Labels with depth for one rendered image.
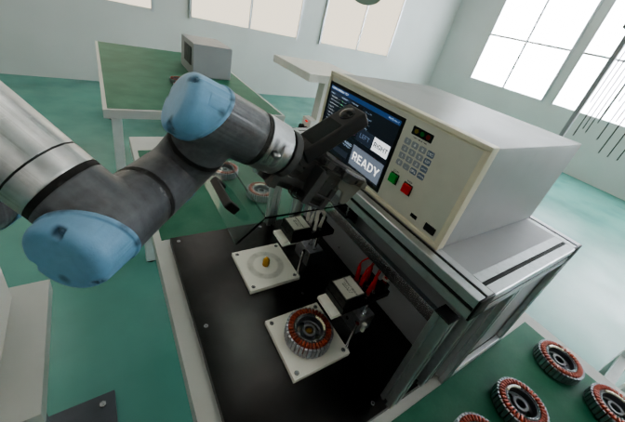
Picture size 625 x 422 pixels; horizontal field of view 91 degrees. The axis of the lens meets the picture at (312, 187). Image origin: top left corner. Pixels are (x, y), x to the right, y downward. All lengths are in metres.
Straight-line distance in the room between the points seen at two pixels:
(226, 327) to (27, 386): 0.35
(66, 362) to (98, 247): 1.45
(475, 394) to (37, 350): 0.95
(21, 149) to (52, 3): 4.76
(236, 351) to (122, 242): 0.50
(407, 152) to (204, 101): 0.40
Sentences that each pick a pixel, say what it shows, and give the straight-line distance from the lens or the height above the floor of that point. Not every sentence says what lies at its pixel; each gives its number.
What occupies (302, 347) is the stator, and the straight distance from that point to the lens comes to 0.74.
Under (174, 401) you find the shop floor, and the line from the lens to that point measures 1.58.
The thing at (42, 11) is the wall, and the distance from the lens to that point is 5.10.
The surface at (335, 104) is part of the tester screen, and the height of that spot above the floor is 1.25.
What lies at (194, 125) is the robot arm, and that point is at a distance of 0.35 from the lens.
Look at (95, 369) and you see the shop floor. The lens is 1.70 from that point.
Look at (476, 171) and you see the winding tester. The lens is 0.54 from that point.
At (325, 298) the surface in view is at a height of 0.88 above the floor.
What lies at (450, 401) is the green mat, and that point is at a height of 0.75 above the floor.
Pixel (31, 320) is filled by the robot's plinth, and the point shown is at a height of 0.75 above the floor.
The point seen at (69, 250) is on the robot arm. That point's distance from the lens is 0.31.
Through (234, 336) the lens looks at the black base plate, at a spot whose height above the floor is 0.77.
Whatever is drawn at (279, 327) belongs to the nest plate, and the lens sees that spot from 0.80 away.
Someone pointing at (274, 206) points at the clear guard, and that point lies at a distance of 0.65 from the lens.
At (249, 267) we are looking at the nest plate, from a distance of 0.91.
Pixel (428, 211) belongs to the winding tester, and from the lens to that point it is 0.60.
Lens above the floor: 1.43
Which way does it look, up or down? 29 degrees down
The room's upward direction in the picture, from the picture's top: 15 degrees clockwise
